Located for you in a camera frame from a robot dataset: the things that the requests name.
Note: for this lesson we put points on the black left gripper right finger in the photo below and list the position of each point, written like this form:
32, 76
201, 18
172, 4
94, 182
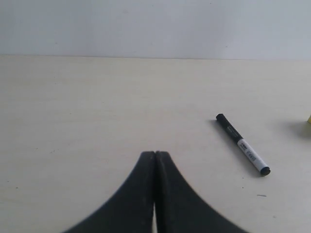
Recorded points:
178, 208

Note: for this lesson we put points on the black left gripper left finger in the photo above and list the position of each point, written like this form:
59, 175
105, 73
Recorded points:
131, 208

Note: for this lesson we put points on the black and white marker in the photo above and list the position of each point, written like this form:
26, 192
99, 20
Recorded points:
248, 151

